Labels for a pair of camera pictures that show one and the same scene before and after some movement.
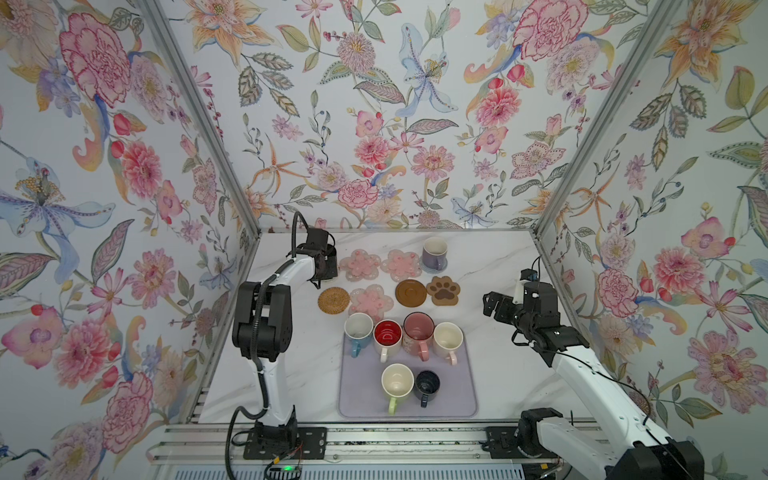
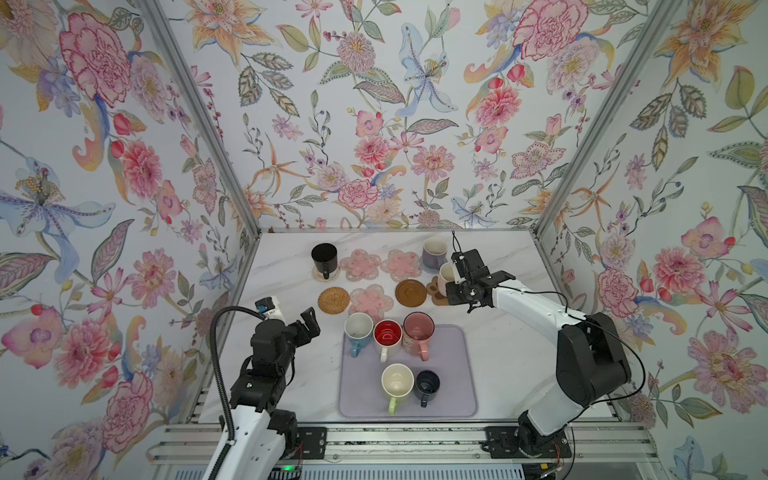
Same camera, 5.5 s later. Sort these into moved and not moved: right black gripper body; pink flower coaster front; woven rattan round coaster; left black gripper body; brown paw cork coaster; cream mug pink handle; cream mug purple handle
Moved: left black gripper body; cream mug pink handle; right black gripper body
Not moved: woven rattan round coaster; brown paw cork coaster; cream mug purple handle; pink flower coaster front
